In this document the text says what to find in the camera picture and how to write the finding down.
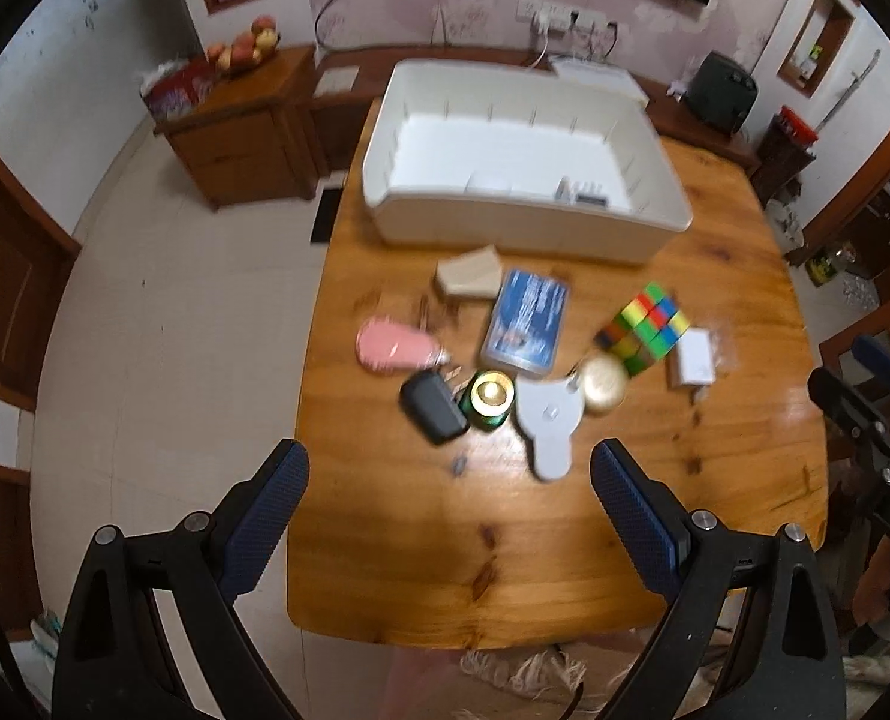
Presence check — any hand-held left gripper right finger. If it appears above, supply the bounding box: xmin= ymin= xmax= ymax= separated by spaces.
xmin=590 ymin=439 xmax=847 ymax=720

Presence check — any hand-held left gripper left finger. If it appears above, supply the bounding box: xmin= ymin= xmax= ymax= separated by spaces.
xmin=51 ymin=439 xmax=311 ymax=720

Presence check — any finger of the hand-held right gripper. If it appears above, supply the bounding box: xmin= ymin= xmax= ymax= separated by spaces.
xmin=807 ymin=366 xmax=890 ymax=466
xmin=852 ymin=335 xmax=890 ymax=406

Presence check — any pink plastic bottle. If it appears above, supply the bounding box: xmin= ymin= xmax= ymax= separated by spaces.
xmin=356 ymin=317 xmax=453 ymax=376

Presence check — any blue label plastic box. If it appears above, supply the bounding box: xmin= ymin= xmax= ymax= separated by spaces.
xmin=479 ymin=268 xmax=573 ymax=376

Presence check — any white plastic storage bin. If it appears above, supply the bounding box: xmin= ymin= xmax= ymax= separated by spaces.
xmin=360 ymin=58 xmax=695 ymax=266

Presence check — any light grey plastic gadget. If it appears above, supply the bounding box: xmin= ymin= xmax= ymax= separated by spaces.
xmin=516 ymin=377 xmax=587 ymax=482

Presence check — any gold round compact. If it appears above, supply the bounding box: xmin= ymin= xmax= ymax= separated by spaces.
xmin=576 ymin=355 xmax=630 ymax=417

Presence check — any small white box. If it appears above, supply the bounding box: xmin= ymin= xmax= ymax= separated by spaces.
xmin=667 ymin=328 xmax=718 ymax=391

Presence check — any multicolour puzzle cube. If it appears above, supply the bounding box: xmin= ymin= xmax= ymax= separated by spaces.
xmin=593 ymin=283 xmax=692 ymax=376

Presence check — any fringed cloth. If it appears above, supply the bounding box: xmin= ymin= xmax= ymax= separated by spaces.
xmin=385 ymin=645 xmax=716 ymax=720

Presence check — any black oval case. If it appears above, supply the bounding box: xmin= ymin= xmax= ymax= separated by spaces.
xmin=400 ymin=370 xmax=470 ymax=447

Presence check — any dark bin with red lid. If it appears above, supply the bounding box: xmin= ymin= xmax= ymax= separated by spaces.
xmin=748 ymin=106 xmax=821 ymax=203

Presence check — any metal pole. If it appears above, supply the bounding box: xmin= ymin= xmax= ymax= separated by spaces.
xmin=816 ymin=49 xmax=885 ymax=136

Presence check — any beige wedge block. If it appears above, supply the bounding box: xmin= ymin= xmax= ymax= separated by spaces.
xmin=435 ymin=245 xmax=504 ymax=302

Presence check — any black heater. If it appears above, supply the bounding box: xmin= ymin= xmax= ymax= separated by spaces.
xmin=685 ymin=51 xmax=759 ymax=137

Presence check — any wooden door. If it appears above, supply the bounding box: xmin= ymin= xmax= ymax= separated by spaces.
xmin=0 ymin=116 xmax=82 ymax=413

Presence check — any wooden side cabinet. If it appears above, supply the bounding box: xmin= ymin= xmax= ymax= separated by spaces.
xmin=154 ymin=45 xmax=318 ymax=211

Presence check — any white set-top box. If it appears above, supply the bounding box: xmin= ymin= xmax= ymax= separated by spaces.
xmin=550 ymin=56 xmax=650 ymax=104

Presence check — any red printed box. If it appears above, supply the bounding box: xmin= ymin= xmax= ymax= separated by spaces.
xmin=140 ymin=58 xmax=217 ymax=121

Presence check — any white pad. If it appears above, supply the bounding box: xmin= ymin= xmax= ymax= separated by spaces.
xmin=314 ymin=66 xmax=360 ymax=97

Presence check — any bowl of fruit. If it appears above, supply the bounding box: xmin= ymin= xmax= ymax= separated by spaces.
xmin=205 ymin=15 xmax=282 ymax=77

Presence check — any white charger cable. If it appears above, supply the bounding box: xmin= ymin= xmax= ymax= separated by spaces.
xmin=527 ymin=11 xmax=555 ymax=68

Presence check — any white wall socket strip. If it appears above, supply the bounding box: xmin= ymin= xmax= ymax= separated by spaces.
xmin=516 ymin=0 xmax=618 ymax=32

